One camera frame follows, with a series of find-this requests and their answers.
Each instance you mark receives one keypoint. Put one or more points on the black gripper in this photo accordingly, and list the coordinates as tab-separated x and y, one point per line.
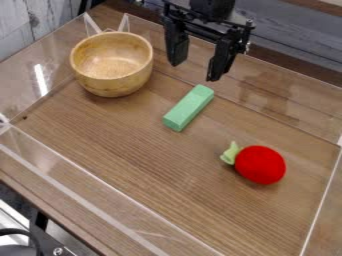
211	20

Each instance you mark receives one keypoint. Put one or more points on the green rectangular block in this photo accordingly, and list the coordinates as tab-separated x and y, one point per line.
189	107

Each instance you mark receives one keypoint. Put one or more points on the light wooden bowl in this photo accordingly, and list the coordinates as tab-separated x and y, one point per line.
113	63

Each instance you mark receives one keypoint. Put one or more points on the red plush tomato toy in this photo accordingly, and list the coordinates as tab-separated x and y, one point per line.
258	163

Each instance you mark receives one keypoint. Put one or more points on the clear acrylic tray wall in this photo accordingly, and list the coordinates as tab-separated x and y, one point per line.
143	191

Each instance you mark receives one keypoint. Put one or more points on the black table leg bracket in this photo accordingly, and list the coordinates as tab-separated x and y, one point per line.
57	242

